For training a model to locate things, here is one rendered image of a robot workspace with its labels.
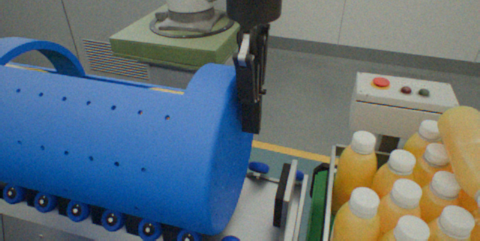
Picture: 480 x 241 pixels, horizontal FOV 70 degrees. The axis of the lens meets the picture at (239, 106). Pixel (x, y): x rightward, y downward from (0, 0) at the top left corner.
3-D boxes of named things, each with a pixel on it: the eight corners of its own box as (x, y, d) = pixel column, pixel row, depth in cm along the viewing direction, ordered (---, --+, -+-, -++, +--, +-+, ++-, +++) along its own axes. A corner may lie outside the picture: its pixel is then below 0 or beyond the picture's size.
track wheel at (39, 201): (54, 215, 67) (46, 218, 65) (36, 206, 68) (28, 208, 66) (62, 193, 67) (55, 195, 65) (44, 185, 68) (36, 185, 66)
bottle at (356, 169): (325, 216, 71) (339, 149, 61) (332, 193, 76) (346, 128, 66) (359, 228, 68) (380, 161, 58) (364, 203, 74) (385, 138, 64)
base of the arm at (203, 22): (167, 11, 128) (165, -4, 125) (224, 15, 123) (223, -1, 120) (145, 29, 113) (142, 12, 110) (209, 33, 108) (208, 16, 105)
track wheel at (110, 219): (122, 233, 63) (116, 236, 61) (102, 224, 64) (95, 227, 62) (130, 211, 63) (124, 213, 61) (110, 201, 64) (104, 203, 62)
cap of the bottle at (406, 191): (397, 182, 55) (400, 174, 54) (422, 194, 53) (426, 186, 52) (387, 197, 52) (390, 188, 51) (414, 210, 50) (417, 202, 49)
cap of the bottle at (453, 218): (476, 227, 48) (481, 219, 47) (461, 242, 46) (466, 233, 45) (448, 209, 50) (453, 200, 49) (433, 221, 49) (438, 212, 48)
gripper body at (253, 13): (276, -2, 41) (272, 68, 46) (288, -20, 47) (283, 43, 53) (216, -7, 42) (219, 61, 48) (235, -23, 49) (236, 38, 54)
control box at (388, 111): (349, 106, 87) (357, 70, 81) (436, 119, 82) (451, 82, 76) (348, 130, 79) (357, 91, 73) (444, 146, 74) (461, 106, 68)
